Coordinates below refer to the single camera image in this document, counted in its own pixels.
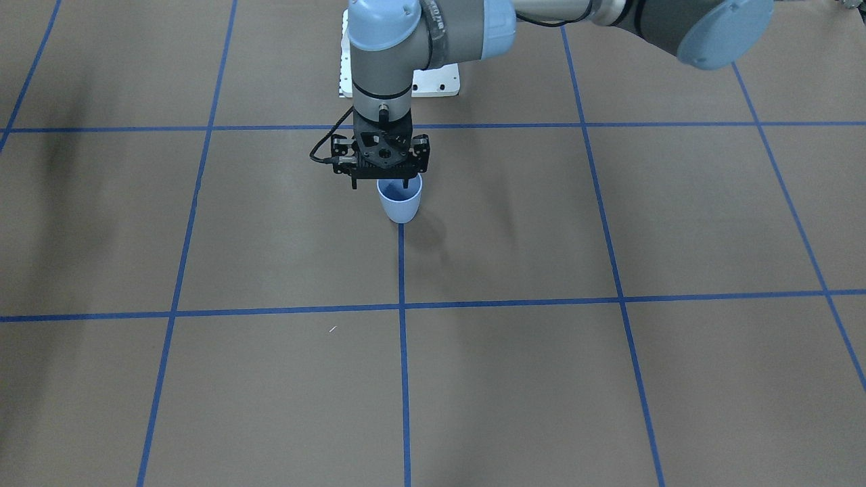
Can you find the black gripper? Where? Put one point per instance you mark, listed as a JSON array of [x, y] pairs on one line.
[[421, 150]]

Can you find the light blue plastic cup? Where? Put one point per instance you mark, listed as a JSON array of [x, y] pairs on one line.
[[400, 199]]

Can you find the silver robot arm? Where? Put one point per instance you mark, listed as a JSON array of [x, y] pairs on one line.
[[390, 40]]

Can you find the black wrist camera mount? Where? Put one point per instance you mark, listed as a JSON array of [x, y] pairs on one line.
[[379, 156]]

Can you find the white camera pedestal column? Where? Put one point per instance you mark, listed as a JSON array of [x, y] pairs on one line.
[[440, 82]]

